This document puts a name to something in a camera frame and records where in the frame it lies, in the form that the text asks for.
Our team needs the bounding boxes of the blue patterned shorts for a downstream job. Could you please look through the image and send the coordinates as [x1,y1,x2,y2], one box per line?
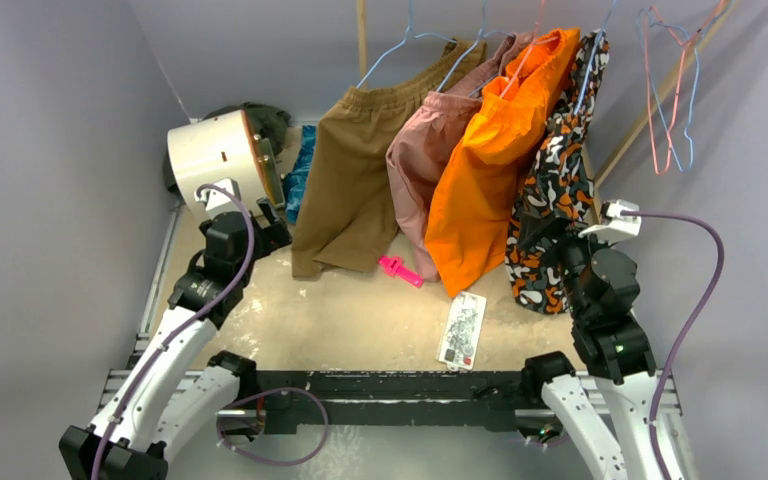
[283,125,317,224]

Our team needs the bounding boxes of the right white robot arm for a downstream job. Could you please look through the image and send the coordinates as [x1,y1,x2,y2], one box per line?
[521,236,688,479]

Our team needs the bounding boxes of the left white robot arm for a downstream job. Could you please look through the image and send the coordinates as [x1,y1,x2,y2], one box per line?
[58,192,291,479]

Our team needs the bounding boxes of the brown shorts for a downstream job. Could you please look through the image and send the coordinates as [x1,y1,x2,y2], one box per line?
[291,40,487,278]

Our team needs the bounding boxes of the pink shorts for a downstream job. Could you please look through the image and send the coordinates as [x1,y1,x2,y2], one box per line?
[386,33,533,282]

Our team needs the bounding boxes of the orange shorts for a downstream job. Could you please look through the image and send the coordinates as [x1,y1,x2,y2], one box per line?
[424,27,581,297]

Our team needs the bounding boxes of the camouflage patterned shorts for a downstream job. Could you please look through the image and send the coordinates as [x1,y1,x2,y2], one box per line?
[504,30,610,315]

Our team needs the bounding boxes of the white cylindrical drum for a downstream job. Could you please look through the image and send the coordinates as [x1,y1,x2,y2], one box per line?
[167,110,285,221]

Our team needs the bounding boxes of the dark green cloth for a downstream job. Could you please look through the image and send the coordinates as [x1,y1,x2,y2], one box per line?
[161,101,292,195]

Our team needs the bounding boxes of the pink plastic clip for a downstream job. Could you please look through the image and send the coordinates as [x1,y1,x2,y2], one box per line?
[378,256,424,288]

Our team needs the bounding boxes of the white printed card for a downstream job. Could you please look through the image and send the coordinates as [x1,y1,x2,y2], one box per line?
[438,292,487,372]

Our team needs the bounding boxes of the wooden rack pole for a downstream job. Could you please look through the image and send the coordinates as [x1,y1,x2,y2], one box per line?
[355,0,368,85]

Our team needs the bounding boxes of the wooden diagonal rack bar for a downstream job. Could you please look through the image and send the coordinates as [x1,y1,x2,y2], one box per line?
[592,0,743,190]

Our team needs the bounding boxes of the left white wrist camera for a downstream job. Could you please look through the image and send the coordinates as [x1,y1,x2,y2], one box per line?
[195,178,243,220]

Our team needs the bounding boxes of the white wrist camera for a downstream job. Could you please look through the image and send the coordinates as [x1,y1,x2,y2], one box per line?
[578,200,641,246]
[195,178,243,220]

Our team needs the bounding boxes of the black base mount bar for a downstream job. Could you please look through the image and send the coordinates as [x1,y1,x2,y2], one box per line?
[251,370,545,434]

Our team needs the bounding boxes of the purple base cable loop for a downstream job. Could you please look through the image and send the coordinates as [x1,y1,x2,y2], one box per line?
[215,387,330,468]

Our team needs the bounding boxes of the blue wire hanger left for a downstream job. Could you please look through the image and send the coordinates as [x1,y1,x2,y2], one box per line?
[355,0,457,90]

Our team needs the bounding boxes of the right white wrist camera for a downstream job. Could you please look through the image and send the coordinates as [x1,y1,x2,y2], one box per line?
[578,200,641,246]

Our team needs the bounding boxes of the aluminium frame rail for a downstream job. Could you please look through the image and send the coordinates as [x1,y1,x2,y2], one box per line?
[95,205,680,419]

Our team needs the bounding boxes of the empty blue wire hanger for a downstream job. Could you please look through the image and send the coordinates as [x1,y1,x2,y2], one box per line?
[635,0,733,175]

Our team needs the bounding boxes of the empty pink wire hanger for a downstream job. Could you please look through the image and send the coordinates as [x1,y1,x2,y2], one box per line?
[640,0,730,177]

